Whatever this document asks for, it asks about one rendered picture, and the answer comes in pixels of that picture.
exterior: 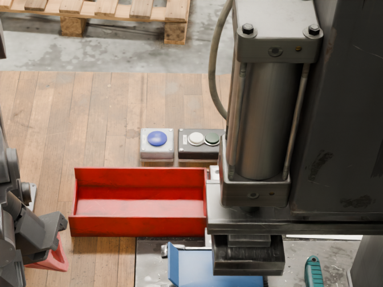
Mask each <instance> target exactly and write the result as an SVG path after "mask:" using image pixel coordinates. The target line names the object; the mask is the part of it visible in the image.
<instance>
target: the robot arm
mask: <svg viewBox="0 0 383 287"><path fill-rule="evenodd" d="M0 59H7V55H6V46H5V38H4V34H3V28H2V23H1V19H0ZM36 193H37V187H36V184H35V183H29V182H21V174H20V167H19V159H18V153H17V149H16V148H13V149H12V148H9V146H8V143H7V139H6V134H5V127H4V124H3V117H2V111H1V105H0V287H26V278H25V271H24V268H25V267H26V268H36V269H47V270H54V271H59V272H67V271H68V267H69V263H68V260H67V258H66V255H65V253H64V250H63V247H62V242H61V238H60V233H59V231H64V230H66V229H67V224H68V220H67V219H66V218H65V216H64V215H63V214H62V213H61V212H60V211H56V212H52V213H49V214H45V215H41V216H36V215H35V214H34V206H35V200H36ZM53 256H54V258H55V259H54V258H53Z"/></svg>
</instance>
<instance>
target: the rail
mask: <svg viewBox="0 0 383 287"><path fill-rule="evenodd" d="M185 251H212V249H211V247H185Z"/></svg>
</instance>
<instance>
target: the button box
mask: <svg viewBox="0 0 383 287"><path fill-rule="evenodd" d="M195 132H197V133H201V134H202V135H203V142H202V143H200V144H193V143H191V142H190V141H189V136H190V135H191V134H192V133H195ZM208 133H217V134H218V135H219V142H218V143H217V144H209V143H207V142H206V141H205V136H206V135H207V134H208ZM225 133H226V129H178V161H179V162H218V156H219V144H220V137H221V135H223V134H225Z"/></svg>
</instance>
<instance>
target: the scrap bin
mask: <svg viewBox="0 0 383 287"><path fill-rule="evenodd" d="M74 172H75V186H74V195H73V201H72V210H71V215H68V222H69V226H70V234H71V237H204V235H205V228H207V226H206V201H205V186H206V180H207V168H206V167H74Z"/></svg>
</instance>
